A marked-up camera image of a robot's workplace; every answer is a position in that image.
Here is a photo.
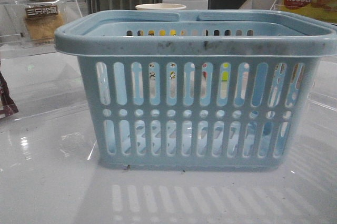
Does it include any packaged bread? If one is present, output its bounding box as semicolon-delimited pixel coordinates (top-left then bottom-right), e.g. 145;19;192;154
22;0;66;44

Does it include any grey armchair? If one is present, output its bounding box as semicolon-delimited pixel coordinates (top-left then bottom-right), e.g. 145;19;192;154
239;0;278;10

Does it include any red snack bag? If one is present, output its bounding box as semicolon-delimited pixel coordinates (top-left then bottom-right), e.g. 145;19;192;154
1;74;19;119

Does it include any light blue plastic basket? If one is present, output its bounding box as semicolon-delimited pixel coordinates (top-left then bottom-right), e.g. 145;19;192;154
55;10;336;170

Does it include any clear acrylic display shelf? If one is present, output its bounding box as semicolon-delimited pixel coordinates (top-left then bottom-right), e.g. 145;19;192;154
1;0;82;59

